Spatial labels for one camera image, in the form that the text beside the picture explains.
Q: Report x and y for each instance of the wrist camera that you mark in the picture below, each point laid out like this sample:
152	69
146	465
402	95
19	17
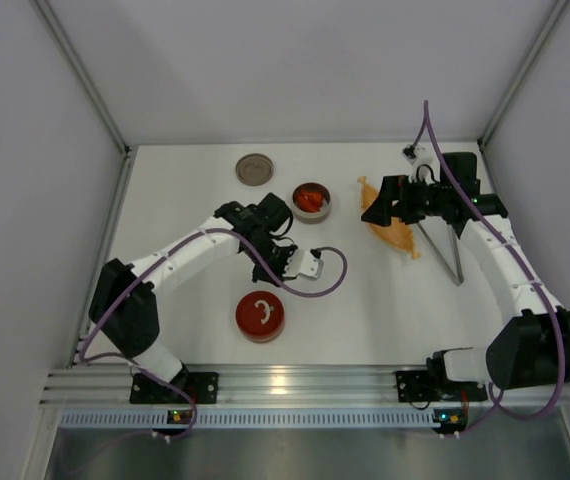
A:
303	263
417	157

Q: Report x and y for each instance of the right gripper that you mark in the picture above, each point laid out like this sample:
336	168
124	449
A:
395	198

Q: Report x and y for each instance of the red round lid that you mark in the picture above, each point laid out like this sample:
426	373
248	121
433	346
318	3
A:
259	311

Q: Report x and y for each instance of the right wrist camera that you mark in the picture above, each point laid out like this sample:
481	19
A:
417	157

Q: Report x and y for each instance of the brown-banded steel container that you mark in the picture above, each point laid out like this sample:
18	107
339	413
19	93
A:
312	218

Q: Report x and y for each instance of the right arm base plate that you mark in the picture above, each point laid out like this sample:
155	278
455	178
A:
419	386

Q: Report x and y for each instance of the woven bamboo boat tray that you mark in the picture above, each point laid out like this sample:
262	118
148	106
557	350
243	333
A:
398	235

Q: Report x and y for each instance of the metal tongs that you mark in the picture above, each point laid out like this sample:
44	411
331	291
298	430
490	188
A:
443	243

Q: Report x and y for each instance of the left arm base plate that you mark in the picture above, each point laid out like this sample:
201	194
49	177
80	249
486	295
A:
201	387

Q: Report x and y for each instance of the brown round lid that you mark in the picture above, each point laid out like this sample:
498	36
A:
254	169

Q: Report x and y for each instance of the left frame post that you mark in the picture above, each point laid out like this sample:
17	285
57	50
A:
64	44

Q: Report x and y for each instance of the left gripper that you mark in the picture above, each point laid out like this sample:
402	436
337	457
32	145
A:
269	262

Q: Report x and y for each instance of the red sausage piece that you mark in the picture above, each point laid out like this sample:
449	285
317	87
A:
307	205

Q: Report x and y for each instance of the red octopus sausage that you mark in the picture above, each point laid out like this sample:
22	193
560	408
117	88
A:
311	196

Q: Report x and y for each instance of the frame post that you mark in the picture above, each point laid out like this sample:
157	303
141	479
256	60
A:
542	36
64	44

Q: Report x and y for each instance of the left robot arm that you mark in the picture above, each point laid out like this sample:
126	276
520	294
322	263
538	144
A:
125	300

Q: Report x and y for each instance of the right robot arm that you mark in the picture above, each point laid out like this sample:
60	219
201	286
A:
533	347

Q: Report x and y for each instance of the right frame post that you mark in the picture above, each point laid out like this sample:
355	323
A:
542	36

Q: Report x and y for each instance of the red-banded steel container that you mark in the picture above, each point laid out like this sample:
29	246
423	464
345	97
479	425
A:
262	337

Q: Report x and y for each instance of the slotted cable duct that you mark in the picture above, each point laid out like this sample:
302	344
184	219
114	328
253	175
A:
260	418

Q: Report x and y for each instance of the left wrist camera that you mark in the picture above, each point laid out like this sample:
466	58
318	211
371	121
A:
303	263

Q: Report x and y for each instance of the aluminium mounting rail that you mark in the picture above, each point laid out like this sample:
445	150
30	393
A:
262	386

